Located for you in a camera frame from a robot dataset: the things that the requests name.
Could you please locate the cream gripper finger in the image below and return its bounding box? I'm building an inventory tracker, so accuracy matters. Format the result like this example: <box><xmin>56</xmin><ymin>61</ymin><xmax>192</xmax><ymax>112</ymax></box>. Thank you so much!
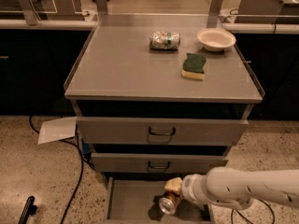
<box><xmin>164</xmin><ymin>177</ymin><xmax>182</xmax><ymax>195</ymax></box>

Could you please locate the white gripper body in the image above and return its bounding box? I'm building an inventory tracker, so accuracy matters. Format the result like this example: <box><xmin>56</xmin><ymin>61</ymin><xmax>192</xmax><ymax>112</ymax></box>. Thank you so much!
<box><xmin>181</xmin><ymin>175</ymin><xmax>209</xmax><ymax>207</ymax></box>

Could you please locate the orange soda can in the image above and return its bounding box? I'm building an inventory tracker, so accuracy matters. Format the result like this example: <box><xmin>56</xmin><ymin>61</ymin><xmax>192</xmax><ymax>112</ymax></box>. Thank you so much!
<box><xmin>158</xmin><ymin>191</ymin><xmax>183</xmax><ymax>215</ymax></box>

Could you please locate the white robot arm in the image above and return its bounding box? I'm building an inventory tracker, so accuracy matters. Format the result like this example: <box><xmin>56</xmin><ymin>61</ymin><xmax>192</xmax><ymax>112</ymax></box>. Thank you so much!
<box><xmin>164</xmin><ymin>167</ymin><xmax>299</xmax><ymax>210</ymax></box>

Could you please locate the bottom drawer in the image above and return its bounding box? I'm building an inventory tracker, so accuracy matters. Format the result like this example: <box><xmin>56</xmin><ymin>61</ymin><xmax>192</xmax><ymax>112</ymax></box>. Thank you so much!
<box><xmin>104</xmin><ymin>176</ymin><xmax>216</xmax><ymax>224</ymax></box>

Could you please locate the drawer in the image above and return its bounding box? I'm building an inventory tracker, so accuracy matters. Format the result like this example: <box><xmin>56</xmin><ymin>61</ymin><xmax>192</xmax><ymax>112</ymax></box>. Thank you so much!
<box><xmin>77</xmin><ymin>117</ymin><xmax>248</xmax><ymax>146</ymax></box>
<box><xmin>92</xmin><ymin>153</ymin><xmax>227</xmax><ymax>174</ymax></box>
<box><xmin>104</xmin><ymin>176</ymin><xmax>216</xmax><ymax>224</ymax></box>

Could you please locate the middle drawer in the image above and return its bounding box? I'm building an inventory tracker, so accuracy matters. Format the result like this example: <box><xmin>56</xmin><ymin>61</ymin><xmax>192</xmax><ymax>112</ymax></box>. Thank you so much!
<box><xmin>92</xmin><ymin>153</ymin><xmax>227</xmax><ymax>174</ymax></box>

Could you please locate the grey drawer cabinet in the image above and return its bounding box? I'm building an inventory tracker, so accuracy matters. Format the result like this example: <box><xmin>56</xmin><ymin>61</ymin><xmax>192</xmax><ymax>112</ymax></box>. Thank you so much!
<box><xmin>63</xmin><ymin>13</ymin><xmax>265</xmax><ymax>224</ymax></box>

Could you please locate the top drawer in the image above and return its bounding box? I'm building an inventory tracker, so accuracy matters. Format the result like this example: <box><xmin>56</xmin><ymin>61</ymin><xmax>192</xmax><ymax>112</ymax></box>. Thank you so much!
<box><xmin>77</xmin><ymin>117</ymin><xmax>248</xmax><ymax>146</ymax></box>

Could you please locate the green and silver can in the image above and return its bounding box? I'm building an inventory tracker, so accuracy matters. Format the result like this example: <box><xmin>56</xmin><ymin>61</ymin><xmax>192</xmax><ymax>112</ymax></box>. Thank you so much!
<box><xmin>149</xmin><ymin>31</ymin><xmax>180</xmax><ymax>50</ymax></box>

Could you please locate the green and yellow sponge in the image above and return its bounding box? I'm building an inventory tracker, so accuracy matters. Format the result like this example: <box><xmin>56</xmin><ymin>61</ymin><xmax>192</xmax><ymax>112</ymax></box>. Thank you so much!
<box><xmin>181</xmin><ymin>53</ymin><xmax>206</xmax><ymax>80</ymax></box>

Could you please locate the white paper sheet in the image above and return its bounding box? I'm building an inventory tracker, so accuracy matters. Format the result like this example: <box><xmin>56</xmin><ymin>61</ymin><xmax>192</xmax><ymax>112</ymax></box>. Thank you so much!
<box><xmin>38</xmin><ymin>117</ymin><xmax>77</xmax><ymax>145</ymax></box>

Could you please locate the black bar on floor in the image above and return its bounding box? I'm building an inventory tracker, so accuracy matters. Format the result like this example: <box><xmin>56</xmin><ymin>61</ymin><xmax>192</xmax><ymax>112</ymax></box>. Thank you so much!
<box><xmin>18</xmin><ymin>196</ymin><xmax>37</xmax><ymax>224</ymax></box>

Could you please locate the white bowl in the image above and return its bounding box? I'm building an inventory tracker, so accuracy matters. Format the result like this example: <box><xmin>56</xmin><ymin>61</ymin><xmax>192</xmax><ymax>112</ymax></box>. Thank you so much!
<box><xmin>197</xmin><ymin>28</ymin><xmax>236</xmax><ymax>52</ymax></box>

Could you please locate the black cable right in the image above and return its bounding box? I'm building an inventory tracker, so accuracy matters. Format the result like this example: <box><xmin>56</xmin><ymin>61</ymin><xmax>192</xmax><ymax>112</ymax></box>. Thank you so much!
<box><xmin>230</xmin><ymin>199</ymin><xmax>277</xmax><ymax>224</ymax></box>

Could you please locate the black cable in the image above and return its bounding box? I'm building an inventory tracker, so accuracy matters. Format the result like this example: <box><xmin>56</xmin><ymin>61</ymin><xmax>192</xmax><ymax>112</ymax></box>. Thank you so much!
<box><xmin>28</xmin><ymin>115</ymin><xmax>95</xmax><ymax>224</ymax></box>
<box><xmin>230</xmin><ymin>199</ymin><xmax>277</xmax><ymax>224</ymax></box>

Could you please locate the black cable left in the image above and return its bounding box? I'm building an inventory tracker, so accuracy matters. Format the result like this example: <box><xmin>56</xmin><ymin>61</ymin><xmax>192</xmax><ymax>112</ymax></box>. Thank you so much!
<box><xmin>28</xmin><ymin>115</ymin><xmax>95</xmax><ymax>224</ymax></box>

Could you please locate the grey post right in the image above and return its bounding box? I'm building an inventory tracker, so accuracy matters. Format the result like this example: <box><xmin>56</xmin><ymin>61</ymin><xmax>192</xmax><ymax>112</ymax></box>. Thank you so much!
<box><xmin>206</xmin><ymin>0</ymin><xmax>223</xmax><ymax>28</ymax></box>

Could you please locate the grey post left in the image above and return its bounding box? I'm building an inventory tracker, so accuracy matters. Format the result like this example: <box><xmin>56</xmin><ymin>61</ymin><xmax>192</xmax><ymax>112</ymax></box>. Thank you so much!
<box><xmin>19</xmin><ymin>0</ymin><xmax>38</xmax><ymax>25</ymax></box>

